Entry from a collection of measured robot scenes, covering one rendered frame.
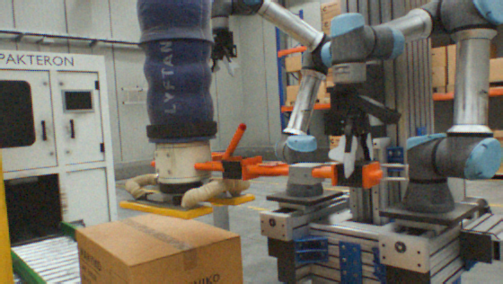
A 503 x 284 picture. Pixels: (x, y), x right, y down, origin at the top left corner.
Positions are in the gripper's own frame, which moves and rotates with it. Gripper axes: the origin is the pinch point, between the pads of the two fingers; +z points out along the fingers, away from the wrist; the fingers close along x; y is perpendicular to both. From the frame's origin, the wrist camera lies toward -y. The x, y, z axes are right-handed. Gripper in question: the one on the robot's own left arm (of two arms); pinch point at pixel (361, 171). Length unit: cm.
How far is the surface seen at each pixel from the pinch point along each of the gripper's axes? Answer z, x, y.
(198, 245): 27, -1, 58
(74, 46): -207, -388, 902
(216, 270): 37, -6, 56
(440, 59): -104, -727, 177
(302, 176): 1.3, 3.8, 13.5
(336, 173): 0.2, 4.0, 4.1
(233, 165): -0.8, 5.6, 34.3
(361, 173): -0.1, 3.8, -1.9
